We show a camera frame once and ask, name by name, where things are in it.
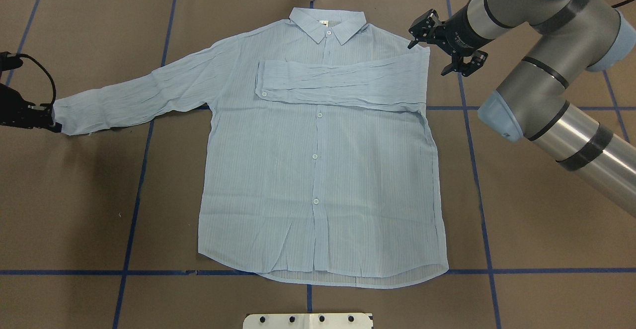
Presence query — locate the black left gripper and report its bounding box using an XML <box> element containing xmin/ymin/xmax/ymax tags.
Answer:
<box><xmin>0</xmin><ymin>84</ymin><xmax>62</xmax><ymax>133</ymax></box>

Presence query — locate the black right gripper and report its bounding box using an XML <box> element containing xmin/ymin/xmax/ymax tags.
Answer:
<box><xmin>407</xmin><ymin>10</ymin><xmax>488</xmax><ymax>77</ymax></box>

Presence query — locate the light blue button-up shirt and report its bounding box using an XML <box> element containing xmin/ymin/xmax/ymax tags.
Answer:
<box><xmin>54</xmin><ymin>8</ymin><xmax>449</xmax><ymax>289</ymax></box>

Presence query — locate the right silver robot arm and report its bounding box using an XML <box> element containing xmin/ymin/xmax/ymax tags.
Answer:
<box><xmin>409</xmin><ymin>0</ymin><xmax>636</xmax><ymax>215</ymax></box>

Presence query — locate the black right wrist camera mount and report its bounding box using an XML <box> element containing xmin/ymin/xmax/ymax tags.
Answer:
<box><xmin>408</xmin><ymin>9</ymin><xmax>443</xmax><ymax>42</ymax></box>

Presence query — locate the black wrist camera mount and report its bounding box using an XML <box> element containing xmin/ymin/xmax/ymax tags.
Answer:
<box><xmin>0</xmin><ymin>51</ymin><xmax>23</xmax><ymax>73</ymax></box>
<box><xmin>408</xmin><ymin>9</ymin><xmax>443</xmax><ymax>42</ymax></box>

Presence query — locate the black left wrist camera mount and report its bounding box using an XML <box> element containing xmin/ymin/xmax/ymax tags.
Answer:
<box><xmin>0</xmin><ymin>51</ymin><xmax>23</xmax><ymax>73</ymax></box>

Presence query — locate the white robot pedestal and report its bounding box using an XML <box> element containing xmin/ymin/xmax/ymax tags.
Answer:
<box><xmin>242</xmin><ymin>313</ymin><xmax>374</xmax><ymax>329</ymax></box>

